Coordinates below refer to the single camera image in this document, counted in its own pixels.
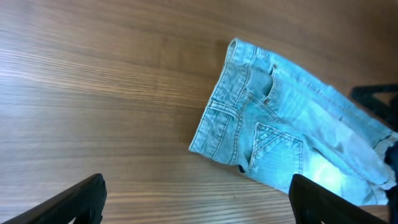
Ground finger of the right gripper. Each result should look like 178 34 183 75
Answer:
351 83 397 131

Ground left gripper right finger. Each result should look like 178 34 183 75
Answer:
289 174 387 224

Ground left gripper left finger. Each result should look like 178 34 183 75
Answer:
4 174 107 224

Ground light blue denim shorts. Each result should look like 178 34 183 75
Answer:
189 39 397 205

